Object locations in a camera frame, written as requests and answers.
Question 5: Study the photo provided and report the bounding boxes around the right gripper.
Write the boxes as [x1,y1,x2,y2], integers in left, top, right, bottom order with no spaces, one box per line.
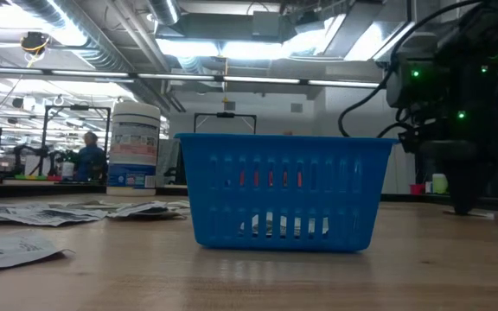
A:
[398,124,498,215]

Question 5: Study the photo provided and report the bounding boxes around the green cup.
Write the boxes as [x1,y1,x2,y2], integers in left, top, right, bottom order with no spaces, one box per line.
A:
[431,173,450,195]

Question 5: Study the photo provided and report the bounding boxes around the blue plastic basket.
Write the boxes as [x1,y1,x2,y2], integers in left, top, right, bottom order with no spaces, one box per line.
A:
[174,132,401,254]

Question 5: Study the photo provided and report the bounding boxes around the white wrapped adhesive bandage strip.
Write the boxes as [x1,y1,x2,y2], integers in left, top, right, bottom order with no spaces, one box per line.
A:
[162,198,192,209]

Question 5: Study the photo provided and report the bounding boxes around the long ceiling light bar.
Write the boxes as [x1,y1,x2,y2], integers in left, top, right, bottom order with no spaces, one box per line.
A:
[0,65,382,87]

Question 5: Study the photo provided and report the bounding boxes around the white wipes canister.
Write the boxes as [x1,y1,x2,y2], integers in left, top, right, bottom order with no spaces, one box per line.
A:
[105,101,163,198]

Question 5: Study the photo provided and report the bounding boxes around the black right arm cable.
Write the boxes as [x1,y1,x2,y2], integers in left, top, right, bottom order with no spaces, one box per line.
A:
[337,0,486,139]

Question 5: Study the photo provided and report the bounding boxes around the black background rig frame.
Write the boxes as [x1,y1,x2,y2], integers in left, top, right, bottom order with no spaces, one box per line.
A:
[193,111,258,135]
[42,102,112,179]

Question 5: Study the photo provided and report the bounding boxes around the ceiling cord reel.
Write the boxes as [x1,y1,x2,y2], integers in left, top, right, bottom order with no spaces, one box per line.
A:
[19,30,52,56]

